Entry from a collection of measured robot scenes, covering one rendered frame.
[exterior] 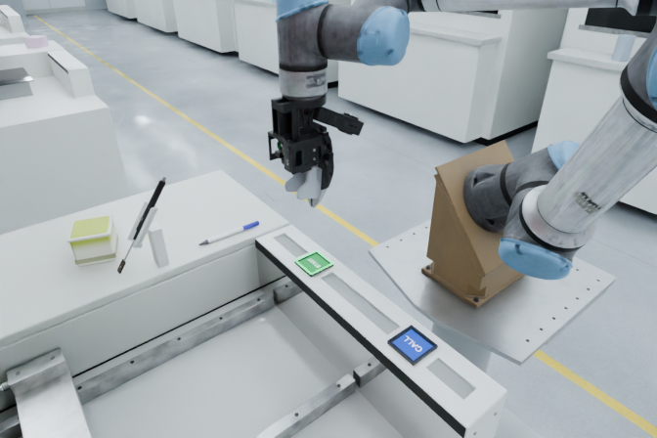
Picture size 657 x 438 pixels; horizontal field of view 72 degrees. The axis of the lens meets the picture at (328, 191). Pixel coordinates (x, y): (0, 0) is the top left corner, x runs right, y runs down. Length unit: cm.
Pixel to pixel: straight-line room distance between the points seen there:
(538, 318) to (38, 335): 95
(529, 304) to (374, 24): 73
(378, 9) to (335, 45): 7
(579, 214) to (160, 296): 74
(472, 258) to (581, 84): 243
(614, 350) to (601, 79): 164
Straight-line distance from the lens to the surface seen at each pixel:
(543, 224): 78
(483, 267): 100
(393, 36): 62
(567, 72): 334
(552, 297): 115
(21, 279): 103
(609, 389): 219
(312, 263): 90
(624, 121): 62
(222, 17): 715
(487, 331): 102
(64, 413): 88
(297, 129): 72
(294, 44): 68
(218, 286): 100
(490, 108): 393
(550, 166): 89
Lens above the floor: 152
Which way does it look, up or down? 29 degrees down
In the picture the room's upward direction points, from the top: straight up
